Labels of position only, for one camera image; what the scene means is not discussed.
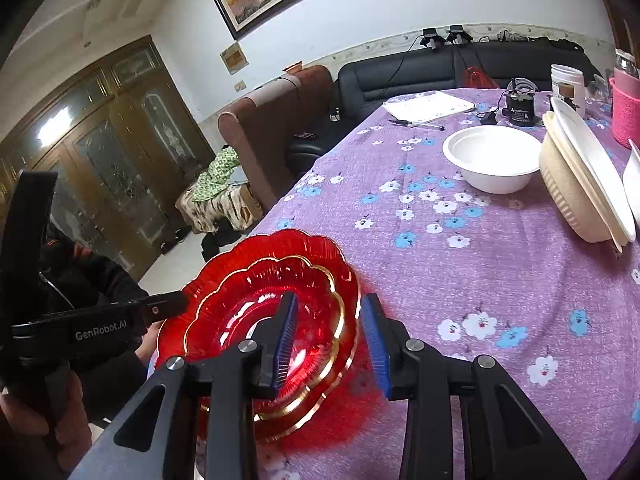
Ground person's dark jacket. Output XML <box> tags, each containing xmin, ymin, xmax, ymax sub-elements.
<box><xmin>30</xmin><ymin>225</ymin><xmax>166</xmax><ymax>431</ymax></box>

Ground green patterned cloth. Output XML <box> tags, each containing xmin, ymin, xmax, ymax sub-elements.
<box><xmin>192</xmin><ymin>146</ymin><xmax>241</xmax><ymax>201</ymax></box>

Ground black round motor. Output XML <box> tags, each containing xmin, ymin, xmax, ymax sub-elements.
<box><xmin>502</xmin><ymin>77</ymin><xmax>540</xmax><ymax>128</ymax></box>

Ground white disposable plate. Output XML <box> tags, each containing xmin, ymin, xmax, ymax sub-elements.
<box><xmin>622</xmin><ymin>140</ymin><xmax>640</xmax><ymax>221</ymax></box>

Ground white disposable bowl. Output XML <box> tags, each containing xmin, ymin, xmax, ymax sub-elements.
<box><xmin>442</xmin><ymin>126</ymin><xmax>543</xmax><ymax>195</ymax></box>
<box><xmin>550</xmin><ymin>96</ymin><xmax>637</xmax><ymax>248</ymax></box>

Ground small framed wall picture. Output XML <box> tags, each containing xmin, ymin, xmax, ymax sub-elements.
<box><xmin>220</xmin><ymin>42</ymin><xmax>250</xmax><ymax>76</ymax></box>

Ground dark shoes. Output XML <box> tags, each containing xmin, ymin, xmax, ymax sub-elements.
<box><xmin>160</xmin><ymin>225</ymin><xmax>193</xmax><ymax>253</ymax></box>

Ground beige plastic bowl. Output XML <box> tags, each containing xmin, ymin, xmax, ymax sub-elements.
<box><xmin>539</xmin><ymin>111</ymin><xmax>623</xmax><ymax>256</ymax></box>

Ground black cable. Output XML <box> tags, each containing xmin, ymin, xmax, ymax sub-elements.
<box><xmin>384</xmin><ymin>36</ymin><xmax>426</xmax><ymax>92</ymax></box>

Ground brown armchair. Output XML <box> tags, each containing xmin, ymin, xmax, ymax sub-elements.
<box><xmin>217</xmin><ymin>64</ymin><xmax>335</xmax><ymax>211</ymax></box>

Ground red plastic bag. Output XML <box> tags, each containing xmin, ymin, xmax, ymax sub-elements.
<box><xmin>462</xmin><ymin>66</ymin><xmax>501</xmax><ymax>90</ymax></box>

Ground black leather sofa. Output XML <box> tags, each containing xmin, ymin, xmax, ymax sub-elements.
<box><xmin>286</xmin><ymin>37</ymin><xmax>603</xmax><ymax>171</ymax></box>

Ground dark cloth on floor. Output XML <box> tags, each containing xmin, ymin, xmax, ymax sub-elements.
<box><xmin>200</xmin><ymin>220</ymin><xmax>246</xmax><ymax>261</ymax></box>

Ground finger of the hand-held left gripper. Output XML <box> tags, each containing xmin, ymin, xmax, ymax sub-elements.
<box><xmin>141</xmin><ymin>291</ymin><xmax>189</xmax><ymax>322</ymax></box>

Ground white notebook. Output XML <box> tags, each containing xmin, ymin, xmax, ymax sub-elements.
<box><xmin>382</xmin><ymin>91</ymin><xmax>476</xmax><ymax>123</ymax></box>

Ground person's left hand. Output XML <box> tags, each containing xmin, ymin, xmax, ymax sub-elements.
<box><xmin>0</xmin><ymin>375</ymin><xmax>93</xmax><ymax>476</ymax></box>

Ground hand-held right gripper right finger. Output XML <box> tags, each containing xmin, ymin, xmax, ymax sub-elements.
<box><xmin>361</xmin><ymin>294</ymin><xmax>588</xmax><ymax>480</ymax></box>

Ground bottle with pink knitted sleeve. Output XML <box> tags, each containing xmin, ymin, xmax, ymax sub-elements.
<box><xmin>609</xmin><ymin>49</ymin><xmax>640</xmax><ymax>148</ymax></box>

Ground stool with patterned cover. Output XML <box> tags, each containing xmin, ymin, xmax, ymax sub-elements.
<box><xmin>175</xmin><ymin>182</ymin><xmax>263</xmax><ymax>235</ymax></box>

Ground small red glass plate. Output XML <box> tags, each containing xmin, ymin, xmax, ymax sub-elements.
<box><xmin>184</xmin><ymin>256</ymin><xmax>347</xmax><ymax>421</ymax></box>

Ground dark clothing pile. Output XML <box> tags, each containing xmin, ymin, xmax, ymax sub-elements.
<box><xmin>495</xmin><ymin>30</ymin><xmax>583</xmax><ymax>52</ymax></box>

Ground clear plastic bag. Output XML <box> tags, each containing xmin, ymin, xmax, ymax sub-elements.
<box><xmin>590</xmin><ymin>75</ymin><xmax>613</xmax><ymax>106</ymax></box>

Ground purple floral tablecloth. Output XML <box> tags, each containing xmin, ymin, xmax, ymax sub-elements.
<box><xmin>197</xmin><ymin>87</ymin><xmax>640</xmax><ymax>480</ymax></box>

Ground large red glass plate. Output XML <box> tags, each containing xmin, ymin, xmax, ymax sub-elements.
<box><xmin>155</xmin><ymin>228</ymin><xmax>362</xmax><ymax>443</ymax></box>

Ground wooden glass-panel doors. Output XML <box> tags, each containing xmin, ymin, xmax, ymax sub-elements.
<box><xmin>0</xmin><ymin>35</ymin><xmax>216</xmax><ymax>281</ymax></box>

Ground white plastic jar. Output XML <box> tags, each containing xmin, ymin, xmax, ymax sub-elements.
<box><xmin>550</xmin><ymin>64</ymin><xmax>587</xmax><ymax>118</ymax></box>

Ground black pen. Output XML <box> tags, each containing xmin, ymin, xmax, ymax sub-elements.
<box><xmin>389</xmin><ymin>119</ymin><xmax>445</xmax><ymax>132</ymax></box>

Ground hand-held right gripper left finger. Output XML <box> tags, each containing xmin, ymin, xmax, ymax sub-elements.
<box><xmin>67</xmin><ymin>291</ymin><xmax>299</xmax><ymax>480</ymax></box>

